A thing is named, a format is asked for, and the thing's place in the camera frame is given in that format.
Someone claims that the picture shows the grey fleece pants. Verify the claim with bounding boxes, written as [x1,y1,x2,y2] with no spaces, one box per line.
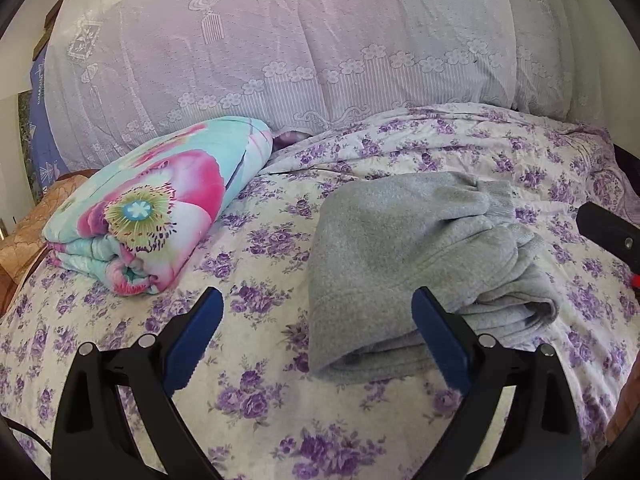
[308,172,562,384]

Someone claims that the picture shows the folded floral turquoise pink blanket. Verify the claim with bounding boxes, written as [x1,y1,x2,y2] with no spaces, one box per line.
[42,116,272,296]

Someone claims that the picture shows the lavender lace covered headboard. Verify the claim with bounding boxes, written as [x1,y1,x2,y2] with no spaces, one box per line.
[44,0,604,170]

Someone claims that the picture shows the brown orange pillow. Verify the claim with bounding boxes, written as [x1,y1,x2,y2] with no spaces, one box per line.
[0,171,94,311]

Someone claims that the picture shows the black cable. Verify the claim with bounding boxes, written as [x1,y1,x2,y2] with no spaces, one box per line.
[4,421,54,456]

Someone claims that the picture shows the blue patterned cloth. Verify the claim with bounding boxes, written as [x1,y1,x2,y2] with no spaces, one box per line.
[28,48,68,192]

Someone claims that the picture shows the person's hand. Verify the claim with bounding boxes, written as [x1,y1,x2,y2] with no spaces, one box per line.
[605,378,640,444]

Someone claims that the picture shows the purple floral bed sheet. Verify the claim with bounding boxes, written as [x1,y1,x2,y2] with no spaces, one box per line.
[1,104,639,479]

